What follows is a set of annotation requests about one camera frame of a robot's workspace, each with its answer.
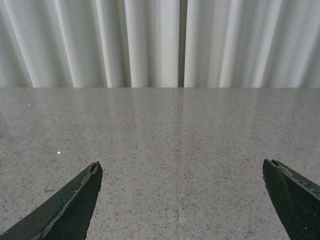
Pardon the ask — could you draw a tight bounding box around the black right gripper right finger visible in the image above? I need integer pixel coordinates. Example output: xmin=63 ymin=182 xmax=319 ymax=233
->
xmin=262 ymin=159 xmax=320 ymax=240

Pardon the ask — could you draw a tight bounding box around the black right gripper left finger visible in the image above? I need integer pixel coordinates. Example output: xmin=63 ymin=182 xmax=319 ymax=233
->
xmin=0 ymin=161 xmax=103 ymax=240

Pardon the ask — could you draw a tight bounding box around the white pleated curtain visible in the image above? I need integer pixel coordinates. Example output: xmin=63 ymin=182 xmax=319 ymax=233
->
xmin=0 ymin=0 xmax=320 ymax=88

